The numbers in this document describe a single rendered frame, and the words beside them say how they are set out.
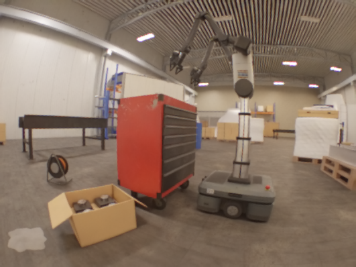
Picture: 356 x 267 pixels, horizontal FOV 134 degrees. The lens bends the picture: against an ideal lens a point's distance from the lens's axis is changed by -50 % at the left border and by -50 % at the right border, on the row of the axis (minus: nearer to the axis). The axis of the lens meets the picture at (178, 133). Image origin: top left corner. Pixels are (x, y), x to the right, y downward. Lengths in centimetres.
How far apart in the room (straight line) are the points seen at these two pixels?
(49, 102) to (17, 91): 194
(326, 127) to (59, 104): 1058
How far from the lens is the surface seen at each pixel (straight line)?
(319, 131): 399
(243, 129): 132
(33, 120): 360
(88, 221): 95
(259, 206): 123
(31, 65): 907
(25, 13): 956
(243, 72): 134
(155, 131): 108
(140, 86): 381
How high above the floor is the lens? 71
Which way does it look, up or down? 3 degrees down
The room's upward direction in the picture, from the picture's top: 2 degrees clockwise
